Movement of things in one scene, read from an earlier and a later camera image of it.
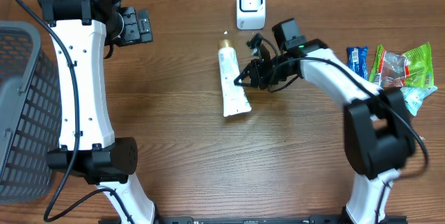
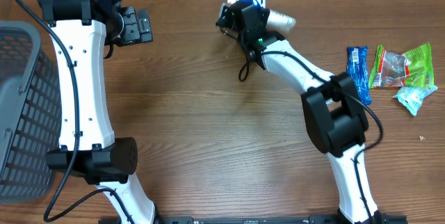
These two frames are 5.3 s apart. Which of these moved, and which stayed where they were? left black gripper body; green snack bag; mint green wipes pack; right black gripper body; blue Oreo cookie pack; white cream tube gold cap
Moved: white cream tube gold cap; right black gripper body
Stayed: mint green wipes pack; green snack bag; blue Oreo cookie pack; left black gripper body
